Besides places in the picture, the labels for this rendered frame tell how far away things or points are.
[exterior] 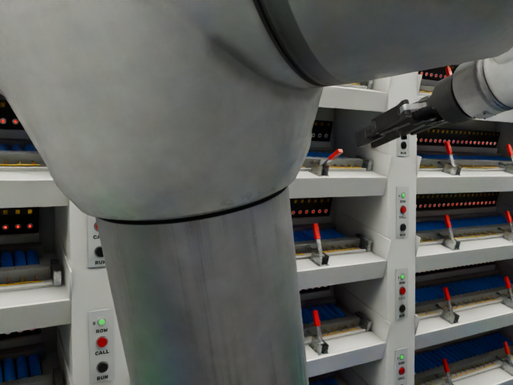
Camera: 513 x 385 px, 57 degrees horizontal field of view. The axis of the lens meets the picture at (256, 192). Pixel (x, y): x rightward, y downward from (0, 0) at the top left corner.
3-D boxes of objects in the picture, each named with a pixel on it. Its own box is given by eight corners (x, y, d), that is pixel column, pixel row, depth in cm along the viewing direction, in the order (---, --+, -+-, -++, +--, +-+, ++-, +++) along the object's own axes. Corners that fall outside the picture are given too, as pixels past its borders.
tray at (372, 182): (384, 195, 112) (392, 156, 110) (126, 204, 83) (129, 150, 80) (332, 172, 129) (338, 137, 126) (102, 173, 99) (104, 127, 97)
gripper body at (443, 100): (455, 115, 69) (408, 135, 77) (492, 118, 73) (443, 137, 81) (445, 66, 70) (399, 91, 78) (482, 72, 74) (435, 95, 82)
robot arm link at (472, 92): (530, 110, 68) (492, 124, 73) (516, 51, 70) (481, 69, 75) (489, 106, 64) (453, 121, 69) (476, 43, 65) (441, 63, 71)
